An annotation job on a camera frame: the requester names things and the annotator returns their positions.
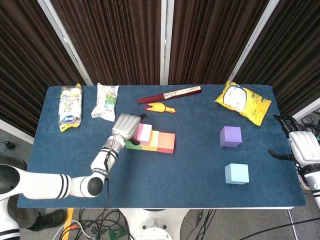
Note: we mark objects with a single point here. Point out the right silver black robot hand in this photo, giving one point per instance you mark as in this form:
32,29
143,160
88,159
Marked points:
305,147

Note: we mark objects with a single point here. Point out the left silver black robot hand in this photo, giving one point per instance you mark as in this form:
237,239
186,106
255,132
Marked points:
125,126

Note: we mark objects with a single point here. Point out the pink block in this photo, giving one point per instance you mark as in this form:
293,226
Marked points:
145,132

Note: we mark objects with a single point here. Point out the green block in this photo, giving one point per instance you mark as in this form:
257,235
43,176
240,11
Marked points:
132,146

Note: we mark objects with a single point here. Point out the yellow block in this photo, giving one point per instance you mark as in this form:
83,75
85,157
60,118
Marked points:
153,142

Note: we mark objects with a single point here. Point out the red block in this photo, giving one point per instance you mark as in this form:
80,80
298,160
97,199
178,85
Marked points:
166,141

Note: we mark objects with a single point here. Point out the purple cube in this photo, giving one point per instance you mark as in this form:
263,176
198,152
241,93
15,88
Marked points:
231,136

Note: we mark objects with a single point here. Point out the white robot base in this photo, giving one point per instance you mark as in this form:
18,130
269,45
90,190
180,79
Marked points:
152,222

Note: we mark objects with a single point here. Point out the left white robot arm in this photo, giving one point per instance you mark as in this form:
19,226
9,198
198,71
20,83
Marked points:
42,185

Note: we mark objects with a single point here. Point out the light blue cube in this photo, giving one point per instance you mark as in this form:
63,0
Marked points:
236,173

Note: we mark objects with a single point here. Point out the white green snack package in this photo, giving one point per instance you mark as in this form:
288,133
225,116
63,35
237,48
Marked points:
106,100

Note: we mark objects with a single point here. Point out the yellow rubber chicken toy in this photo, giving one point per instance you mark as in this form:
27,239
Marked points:
160,108

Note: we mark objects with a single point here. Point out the yellow white snack bag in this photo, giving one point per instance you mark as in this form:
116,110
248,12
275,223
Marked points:
70,107

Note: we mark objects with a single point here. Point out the dark red folded fan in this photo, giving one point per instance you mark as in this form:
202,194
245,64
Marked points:
175,94

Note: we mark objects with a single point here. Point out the blue felt table cloth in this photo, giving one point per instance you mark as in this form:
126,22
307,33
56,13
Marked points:
175,180

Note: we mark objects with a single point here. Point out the brown pleated curtain panel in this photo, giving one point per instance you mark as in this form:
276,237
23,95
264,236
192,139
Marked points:
112,42
212,42
292,55
25,62

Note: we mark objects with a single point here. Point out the green circuit board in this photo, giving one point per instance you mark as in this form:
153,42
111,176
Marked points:
116,233

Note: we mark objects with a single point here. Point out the black shoe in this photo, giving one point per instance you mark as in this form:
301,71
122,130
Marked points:
51,218

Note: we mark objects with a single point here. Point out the white partition floor rail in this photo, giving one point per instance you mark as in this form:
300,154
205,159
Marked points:
307,110
15,130

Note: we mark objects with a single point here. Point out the white partition frame post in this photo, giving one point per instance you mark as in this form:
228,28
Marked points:
252,40
166,42
67,42

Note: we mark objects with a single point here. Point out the white table frame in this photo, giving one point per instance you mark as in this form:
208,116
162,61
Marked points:
175,208

